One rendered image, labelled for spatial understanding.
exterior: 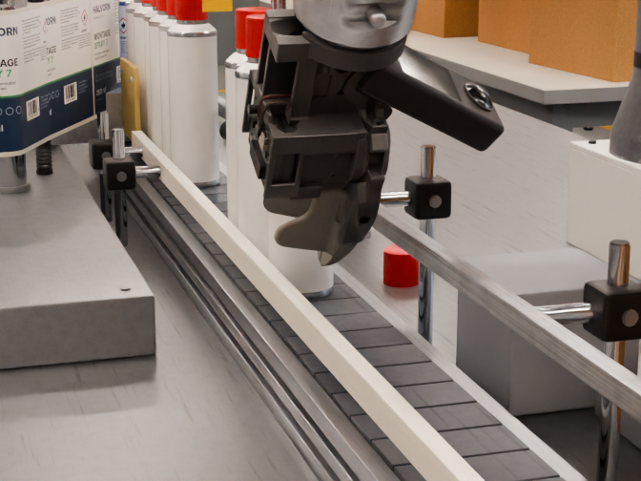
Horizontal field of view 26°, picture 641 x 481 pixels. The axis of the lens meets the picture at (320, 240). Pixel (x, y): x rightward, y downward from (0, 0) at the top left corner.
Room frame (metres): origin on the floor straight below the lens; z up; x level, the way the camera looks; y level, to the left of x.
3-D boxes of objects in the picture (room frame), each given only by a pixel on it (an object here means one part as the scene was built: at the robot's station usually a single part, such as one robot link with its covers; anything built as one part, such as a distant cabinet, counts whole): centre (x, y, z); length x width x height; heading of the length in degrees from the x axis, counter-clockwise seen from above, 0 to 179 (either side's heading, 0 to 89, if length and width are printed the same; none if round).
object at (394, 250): (1.23, -0.07, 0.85); 0.03 x 0.03 x 0.03
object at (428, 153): (1.03, -0.06, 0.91); 0.07 x 0.03 x 0.17; 107
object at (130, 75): (1.61, 0.22, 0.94); 0.10 x 0.01 x 0.09; 17
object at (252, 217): (1.13, 0.04, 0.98); 0.05 x 0.05 x 0.20
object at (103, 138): (1.47, 0.22, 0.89); 0.06 x 0.03 x 0.12; 107
